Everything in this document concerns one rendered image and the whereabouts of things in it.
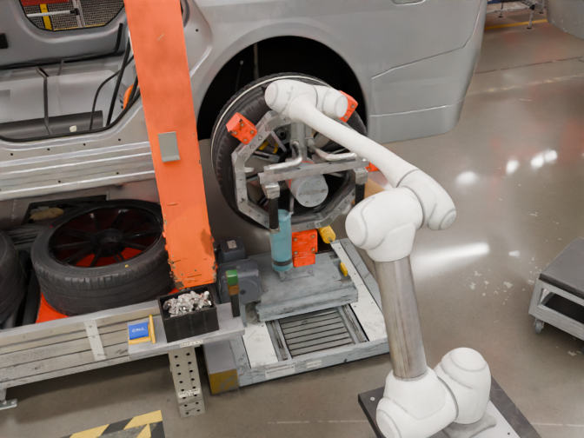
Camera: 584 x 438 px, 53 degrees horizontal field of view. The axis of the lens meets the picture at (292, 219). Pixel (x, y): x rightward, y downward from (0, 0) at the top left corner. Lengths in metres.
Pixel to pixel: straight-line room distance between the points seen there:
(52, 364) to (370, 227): 1.60
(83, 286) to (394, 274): 1.40
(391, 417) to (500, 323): 1.34
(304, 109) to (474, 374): 0.96
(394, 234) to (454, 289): 1.62
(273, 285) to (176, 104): 1.14
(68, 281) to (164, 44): 1.13
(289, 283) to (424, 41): 1.26
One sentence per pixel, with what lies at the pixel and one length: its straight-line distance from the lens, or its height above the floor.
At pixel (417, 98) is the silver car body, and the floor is 0.96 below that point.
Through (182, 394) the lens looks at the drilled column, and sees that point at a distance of 2.47.
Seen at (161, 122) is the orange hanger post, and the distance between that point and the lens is 1.98.
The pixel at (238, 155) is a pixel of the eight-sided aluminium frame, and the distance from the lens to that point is 2.25.
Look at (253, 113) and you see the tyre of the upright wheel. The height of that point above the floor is 1.11.
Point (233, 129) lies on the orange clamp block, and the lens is 2.20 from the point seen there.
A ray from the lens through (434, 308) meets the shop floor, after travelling 3.03.
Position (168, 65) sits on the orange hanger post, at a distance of 1.92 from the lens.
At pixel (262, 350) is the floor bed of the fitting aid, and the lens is 2.67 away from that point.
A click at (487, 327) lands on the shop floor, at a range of 2.99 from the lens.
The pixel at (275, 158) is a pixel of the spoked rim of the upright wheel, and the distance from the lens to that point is 2.41.
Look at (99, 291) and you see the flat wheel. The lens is 2.57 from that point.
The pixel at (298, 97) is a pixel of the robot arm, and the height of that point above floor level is 1.30.
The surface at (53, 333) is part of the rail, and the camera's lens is 2.56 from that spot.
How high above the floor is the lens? 1.98
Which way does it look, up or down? 33 degrees down
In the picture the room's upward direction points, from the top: 2 degrees counter-clockwise
